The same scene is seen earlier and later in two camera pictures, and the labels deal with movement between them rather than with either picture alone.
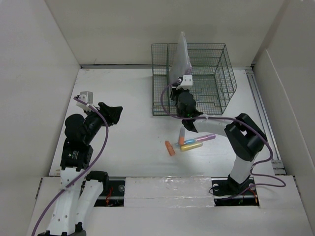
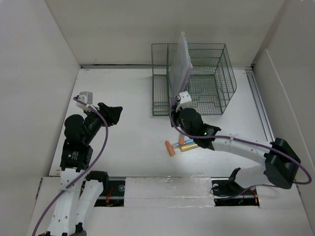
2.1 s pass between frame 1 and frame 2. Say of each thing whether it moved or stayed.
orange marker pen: stayed
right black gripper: moved
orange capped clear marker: stayed
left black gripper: stayed
